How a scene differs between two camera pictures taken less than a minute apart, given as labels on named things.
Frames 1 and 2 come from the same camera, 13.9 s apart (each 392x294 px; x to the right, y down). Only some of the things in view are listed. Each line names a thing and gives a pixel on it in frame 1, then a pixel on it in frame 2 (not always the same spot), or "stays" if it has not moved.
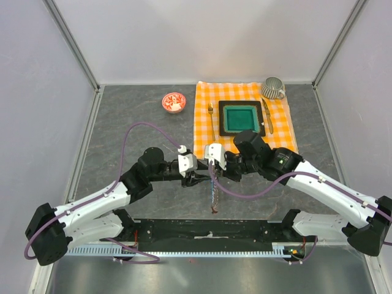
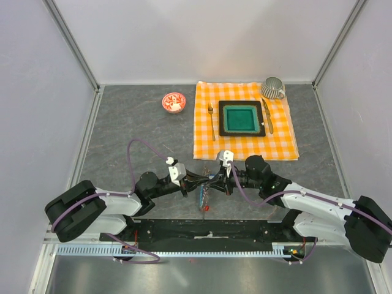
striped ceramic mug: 274,88 stays
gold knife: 269,115 stays
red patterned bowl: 173,102 stays
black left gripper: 193,179 → 187,186
